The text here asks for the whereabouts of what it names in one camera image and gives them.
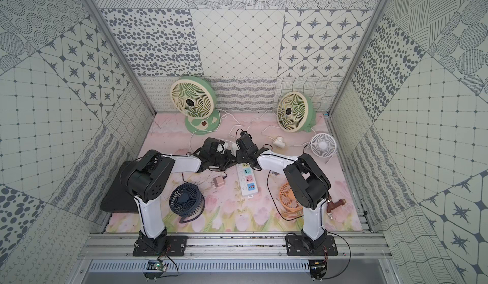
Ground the pink usb charger plug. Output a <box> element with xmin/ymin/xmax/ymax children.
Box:
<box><xmin>213</xmin><ymin>176</ymin><xmax>225</xmax><ymax>188</ymax></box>

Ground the white power strip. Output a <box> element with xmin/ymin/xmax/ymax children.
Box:
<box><xmin>236</xmin><ymin>163</ymin><xmax>259</xmax><ymax>198</ymax></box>

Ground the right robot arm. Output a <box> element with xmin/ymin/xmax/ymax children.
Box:
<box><xmin>236</xmin><ymin>131</ymin><xmax>331</xmax><ymax>242</ymax></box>

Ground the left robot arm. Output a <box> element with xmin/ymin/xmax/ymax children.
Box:
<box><xmin>118</xmin><ymin>138</ymin><xmax>237</xmax><ymax>240</ymax></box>

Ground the navy blue desk fan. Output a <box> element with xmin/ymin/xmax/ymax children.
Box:
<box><xmin>169</xmin><ymin>182</ymin><xmax>205</xmax><ymax>224</ymax></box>

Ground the green cream fan left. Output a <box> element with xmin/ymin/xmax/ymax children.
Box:
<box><xmin>170</xmin><ymin>76</ymin><xmax>221</xmax><ymax>135</ymax></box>

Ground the green cream fan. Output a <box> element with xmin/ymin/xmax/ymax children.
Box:
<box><xmin>276</xmin><ymin>92</ymin><xmax>316</xmax><ymax>133</ymax></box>
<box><xmin>170</xmin><ymin>76</ymin><xmax>221</xmax><ymax>135</ymax></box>

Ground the green cream fan right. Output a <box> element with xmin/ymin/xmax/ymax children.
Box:
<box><xmin>276</xmin><ymin>92</ymin><xmax>316</xmax><ymax>133</ymax></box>

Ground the orange desk fan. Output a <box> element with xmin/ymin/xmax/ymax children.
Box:
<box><xmin>278</xmin><ymin>182</ymin><xmax>303</xmax><ymax>219</ymax></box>

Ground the small white desk fan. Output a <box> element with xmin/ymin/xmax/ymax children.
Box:
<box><xmin>309</xmin><ymin>133</ymin><xmax>338</xmax><ymax>164</ymax></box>

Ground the brown small object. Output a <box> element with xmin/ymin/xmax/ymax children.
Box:
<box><xmin>326</xmin><ymin>199</ymin><xmax>347</xmax><ymax>214</ymax></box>

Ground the black flat box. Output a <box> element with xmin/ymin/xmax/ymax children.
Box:
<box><xmin>100</xmin><ymin>161</ymin><xmax>139</xmax><ymax>214</ymax></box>

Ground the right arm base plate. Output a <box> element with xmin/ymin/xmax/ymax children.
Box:
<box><xmin>285</xmin><ymin>233</ymin><xmax>338</xmax><ymax>257</ymax></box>

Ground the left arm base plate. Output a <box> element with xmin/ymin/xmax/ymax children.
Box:
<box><xmin>133</xmin><ymin>233</ymin><xmax>188</xmax><ymax>257</ymax></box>

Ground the aluminium rail frame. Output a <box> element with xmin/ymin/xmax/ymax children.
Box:
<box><xmin>80</xmin><ymin>232</ymin><xmax>393</xmax><ymax>259</ymax></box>

